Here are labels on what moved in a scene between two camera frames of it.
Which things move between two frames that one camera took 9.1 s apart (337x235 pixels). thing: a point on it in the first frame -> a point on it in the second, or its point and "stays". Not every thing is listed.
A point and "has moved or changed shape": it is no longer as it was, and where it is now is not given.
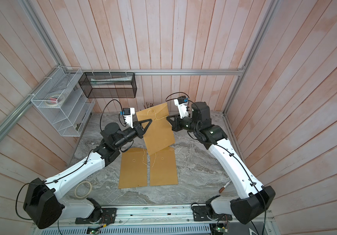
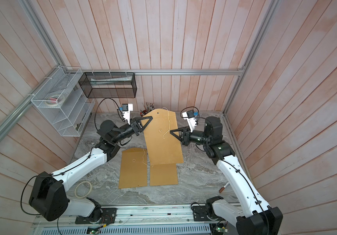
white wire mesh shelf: (62, 102) stays
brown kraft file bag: (133, 172) stays
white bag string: (155, 116) -> (169, 121)
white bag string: (143, 156) stays
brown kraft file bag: (158, 135) has moved or changed shape
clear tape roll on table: (75, 189) stays
